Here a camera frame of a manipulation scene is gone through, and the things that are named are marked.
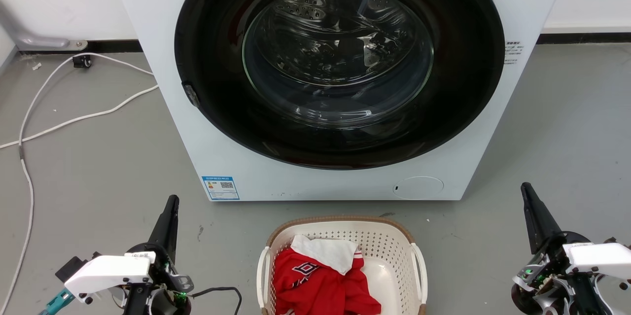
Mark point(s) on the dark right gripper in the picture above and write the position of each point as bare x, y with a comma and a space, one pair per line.
552, 275

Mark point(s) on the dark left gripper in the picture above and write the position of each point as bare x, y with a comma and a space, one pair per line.
165, 280

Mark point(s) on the white perforated laundry basket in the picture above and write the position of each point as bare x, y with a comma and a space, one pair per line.
389, 251

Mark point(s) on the blue energy label sticker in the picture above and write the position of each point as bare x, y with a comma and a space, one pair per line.
220, 188

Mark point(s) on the round white filter cover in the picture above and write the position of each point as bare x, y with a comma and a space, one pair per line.
418, 188

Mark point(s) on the teal plastic connector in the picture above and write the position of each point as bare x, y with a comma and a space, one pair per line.
55, 302

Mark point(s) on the red sports shirt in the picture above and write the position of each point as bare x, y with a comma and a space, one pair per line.
315, 288

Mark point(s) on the white cloth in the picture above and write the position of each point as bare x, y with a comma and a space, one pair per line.
328, 252

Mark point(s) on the small printed text sticker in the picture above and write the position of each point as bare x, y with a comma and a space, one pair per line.
511, 52

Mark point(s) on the black round washer door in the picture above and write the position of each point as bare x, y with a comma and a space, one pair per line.
212, 58

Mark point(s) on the white front-load washing machine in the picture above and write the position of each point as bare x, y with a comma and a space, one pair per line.
162, 34

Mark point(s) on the steel washer drum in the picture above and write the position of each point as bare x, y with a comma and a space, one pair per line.
335, 44

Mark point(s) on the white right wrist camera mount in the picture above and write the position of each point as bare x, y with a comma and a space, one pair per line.
601, 256

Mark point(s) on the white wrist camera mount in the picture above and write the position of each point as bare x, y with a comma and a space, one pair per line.
108, 271
601, 256

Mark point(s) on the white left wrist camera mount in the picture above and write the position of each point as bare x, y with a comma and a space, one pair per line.
108, 271

